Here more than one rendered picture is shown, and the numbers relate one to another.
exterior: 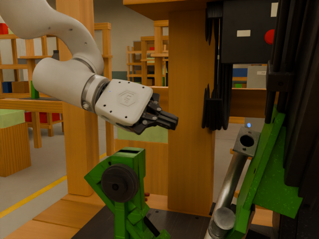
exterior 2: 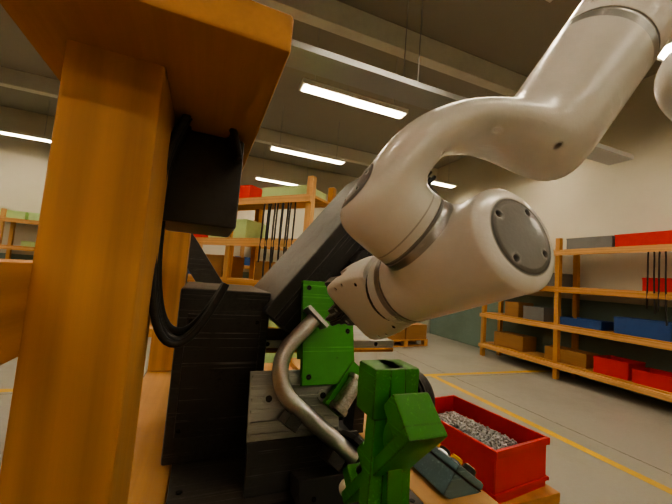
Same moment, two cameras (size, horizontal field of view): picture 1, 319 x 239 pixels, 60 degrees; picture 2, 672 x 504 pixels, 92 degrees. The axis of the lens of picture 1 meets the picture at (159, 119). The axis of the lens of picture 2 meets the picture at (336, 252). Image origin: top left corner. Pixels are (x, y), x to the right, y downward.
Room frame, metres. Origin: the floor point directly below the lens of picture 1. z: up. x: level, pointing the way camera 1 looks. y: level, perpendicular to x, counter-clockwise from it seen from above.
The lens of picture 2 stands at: (0.91, 0.37, 1.28)
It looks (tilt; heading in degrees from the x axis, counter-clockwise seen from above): 5 degrees up; 231
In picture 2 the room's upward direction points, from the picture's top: 5 degrees clockwise
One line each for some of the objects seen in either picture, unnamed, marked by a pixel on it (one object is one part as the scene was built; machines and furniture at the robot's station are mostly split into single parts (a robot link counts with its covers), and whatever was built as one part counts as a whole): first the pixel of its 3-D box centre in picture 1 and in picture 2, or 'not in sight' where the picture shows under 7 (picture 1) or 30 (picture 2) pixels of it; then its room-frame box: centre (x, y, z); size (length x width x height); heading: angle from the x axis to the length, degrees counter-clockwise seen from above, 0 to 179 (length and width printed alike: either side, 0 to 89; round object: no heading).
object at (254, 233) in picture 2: not in sight; (236, 277); (-0.68, -3.47, 1.19); 2.30 x 0.55 x 2.39; 112
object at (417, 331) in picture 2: not in sight; (394, 325); (-4.67, -4.31, 0.37); 1.20 x 0.80 x 0.74; 170
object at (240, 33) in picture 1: (258, 33); (203, 190); (0.73, -0.25, 1.42); 0.17 x 0.12 x 0.15; 73
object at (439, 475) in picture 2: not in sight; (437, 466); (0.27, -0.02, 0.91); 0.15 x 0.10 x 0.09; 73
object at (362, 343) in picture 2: not in sight; (314, 339); (0.38, -0.34, 1.11); 0.39 x 0.16 x 0.03; 163
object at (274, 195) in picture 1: (276, 165); (322, 328); (0.46, -0.20, 1.17); 0.13 x 0.12 x 0.20; 73
